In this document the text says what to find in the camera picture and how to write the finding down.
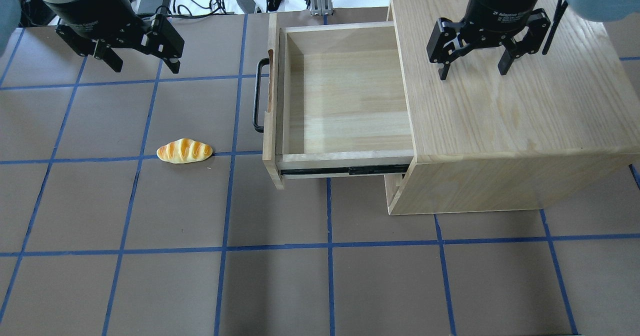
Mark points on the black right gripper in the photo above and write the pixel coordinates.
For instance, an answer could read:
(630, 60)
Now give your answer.
(501, 7)

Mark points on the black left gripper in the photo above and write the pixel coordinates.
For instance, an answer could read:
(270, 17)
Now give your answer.
(81, 5)

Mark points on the black drawer handle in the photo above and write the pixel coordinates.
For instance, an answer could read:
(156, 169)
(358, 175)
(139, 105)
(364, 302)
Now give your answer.
(259, 95)

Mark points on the wooden drawer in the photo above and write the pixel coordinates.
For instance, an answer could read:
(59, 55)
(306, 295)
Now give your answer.
(336, 104)

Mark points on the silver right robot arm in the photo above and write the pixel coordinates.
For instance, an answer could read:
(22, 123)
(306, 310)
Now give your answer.
(592, 10)

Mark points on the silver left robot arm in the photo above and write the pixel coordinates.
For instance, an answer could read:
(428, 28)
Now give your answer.
(11, 13)

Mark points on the light wooden drawer cabinet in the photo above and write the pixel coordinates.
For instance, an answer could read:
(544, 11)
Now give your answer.
(522, 141)

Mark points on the toy bread roll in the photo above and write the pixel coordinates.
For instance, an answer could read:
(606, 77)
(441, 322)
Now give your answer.
(184, 151)

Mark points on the brown paper mat blue grid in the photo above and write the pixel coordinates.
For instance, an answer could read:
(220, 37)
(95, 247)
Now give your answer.
(101, 237)

